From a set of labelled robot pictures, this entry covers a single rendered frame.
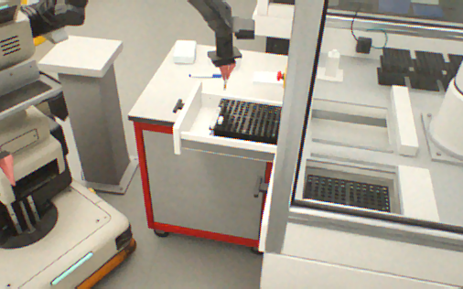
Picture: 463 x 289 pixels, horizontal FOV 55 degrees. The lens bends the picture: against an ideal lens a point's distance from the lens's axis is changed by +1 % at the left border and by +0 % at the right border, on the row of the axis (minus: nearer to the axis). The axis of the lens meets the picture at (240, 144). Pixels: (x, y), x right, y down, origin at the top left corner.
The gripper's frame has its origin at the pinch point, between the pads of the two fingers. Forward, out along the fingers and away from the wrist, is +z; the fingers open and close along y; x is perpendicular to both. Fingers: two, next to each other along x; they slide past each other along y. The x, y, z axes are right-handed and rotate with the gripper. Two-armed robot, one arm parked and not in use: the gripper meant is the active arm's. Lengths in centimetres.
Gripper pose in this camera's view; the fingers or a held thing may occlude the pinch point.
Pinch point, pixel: (225, 77)
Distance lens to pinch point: 151.4
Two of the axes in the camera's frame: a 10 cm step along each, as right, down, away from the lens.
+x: -3.6, -6.0, 7.1
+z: 0.1, 7.6, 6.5
